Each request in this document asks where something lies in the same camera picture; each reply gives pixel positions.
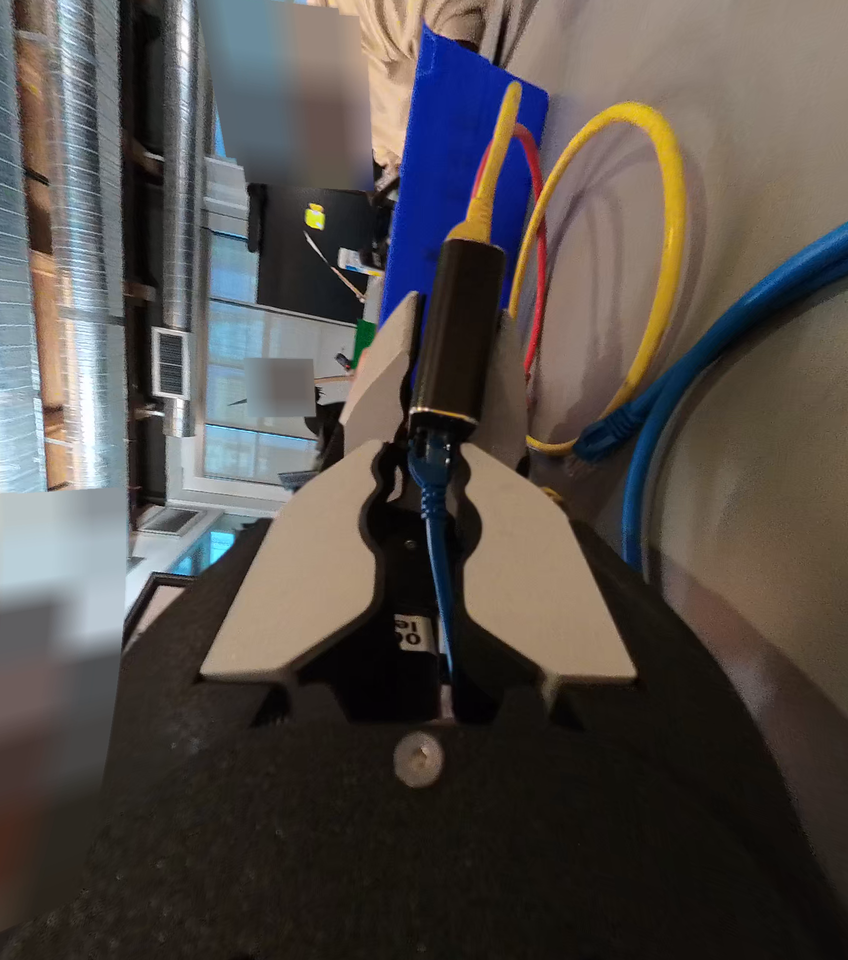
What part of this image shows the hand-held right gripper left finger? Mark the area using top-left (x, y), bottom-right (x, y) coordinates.
top-left (199, 441), bottom-right (406, 685)

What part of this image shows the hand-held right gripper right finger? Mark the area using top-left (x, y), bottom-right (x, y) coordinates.
top-left (457, 442), bottom-right (639, 699)

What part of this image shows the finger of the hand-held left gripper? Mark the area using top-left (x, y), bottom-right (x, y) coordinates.
top-left (339, 291), bottom-right (427, 456)
top-left (469, 309), bottom-right (532, 475)

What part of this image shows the black ethernet splitter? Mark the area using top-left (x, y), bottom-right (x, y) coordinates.
top-left (406, 238), bottom-right (506, 436)

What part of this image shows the red ethernet cable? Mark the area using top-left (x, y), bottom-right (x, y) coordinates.
top-left (471, 123), bottom-right (549, 380)

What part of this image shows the blue plastic bin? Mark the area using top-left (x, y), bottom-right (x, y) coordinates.
top-left (379, 18), bottom-right (551, 331)

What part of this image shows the yellow ethernet cable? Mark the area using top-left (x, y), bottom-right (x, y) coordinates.
top-left (463, 81), bottom-right (689, 459)

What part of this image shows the blue ethernet cable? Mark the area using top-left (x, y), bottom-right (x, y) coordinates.
top-left (406, 191), bottom-right (848, 684)

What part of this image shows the black display screen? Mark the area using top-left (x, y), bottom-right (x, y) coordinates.
top-left (247, 183), bottom-right (395, 309)

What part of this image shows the white wall vent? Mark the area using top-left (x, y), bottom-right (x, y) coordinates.
top-left (150, 326), bottom-right (193, 399)

